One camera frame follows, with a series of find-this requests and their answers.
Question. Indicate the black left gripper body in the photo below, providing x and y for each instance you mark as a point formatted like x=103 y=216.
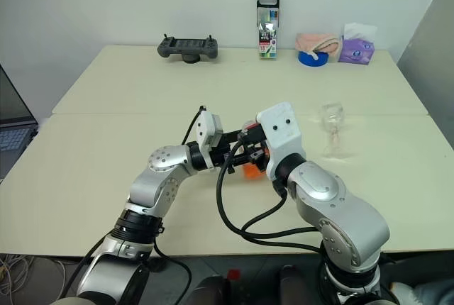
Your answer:
x=218 y=155

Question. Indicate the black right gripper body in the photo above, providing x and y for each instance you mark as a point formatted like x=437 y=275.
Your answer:
x=261 y=142

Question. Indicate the orange drink bottle red cap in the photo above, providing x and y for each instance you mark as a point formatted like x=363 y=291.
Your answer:
x=252 y=173

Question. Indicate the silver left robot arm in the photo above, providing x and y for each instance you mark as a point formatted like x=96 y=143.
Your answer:
x=161 y=177

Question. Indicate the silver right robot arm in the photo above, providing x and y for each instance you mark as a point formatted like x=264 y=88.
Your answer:
x=333 y=209

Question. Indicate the clear wine glass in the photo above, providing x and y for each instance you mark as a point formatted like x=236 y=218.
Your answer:
x=332 y=120

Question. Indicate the blue tape roll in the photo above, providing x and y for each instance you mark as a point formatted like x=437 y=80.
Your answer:
x=312 y=59

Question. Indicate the dark grey handheld controller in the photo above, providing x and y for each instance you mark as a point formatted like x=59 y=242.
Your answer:
x=188 y=48

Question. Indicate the coloured marker pen box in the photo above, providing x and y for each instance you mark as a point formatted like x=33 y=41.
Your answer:
x=267 y=35

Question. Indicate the pink folded cloth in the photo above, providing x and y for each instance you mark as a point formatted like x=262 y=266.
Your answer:
x=315 y=40

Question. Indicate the small red object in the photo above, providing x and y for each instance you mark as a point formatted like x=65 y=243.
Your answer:
x=234 y=274

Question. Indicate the purple tissue pack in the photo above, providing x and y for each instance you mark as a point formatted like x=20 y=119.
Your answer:
x=356 y=49

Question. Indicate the dark rounded shape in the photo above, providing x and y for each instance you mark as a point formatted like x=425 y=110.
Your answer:
x=211 y=291

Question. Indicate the grey partition board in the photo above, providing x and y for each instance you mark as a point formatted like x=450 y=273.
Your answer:
x=431 y=46

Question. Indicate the grey laptop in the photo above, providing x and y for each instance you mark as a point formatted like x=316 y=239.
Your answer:
x=12 y=120

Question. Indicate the blue grey fabric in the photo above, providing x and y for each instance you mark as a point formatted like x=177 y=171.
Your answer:
x=429 y=292

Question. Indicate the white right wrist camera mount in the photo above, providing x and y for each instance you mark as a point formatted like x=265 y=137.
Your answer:
x=283 y=131

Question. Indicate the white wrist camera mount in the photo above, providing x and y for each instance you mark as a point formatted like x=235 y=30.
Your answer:
x=283 y=131
x=205 y=129

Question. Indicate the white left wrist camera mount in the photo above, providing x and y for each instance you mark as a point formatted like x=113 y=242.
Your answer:
x=205 y=129

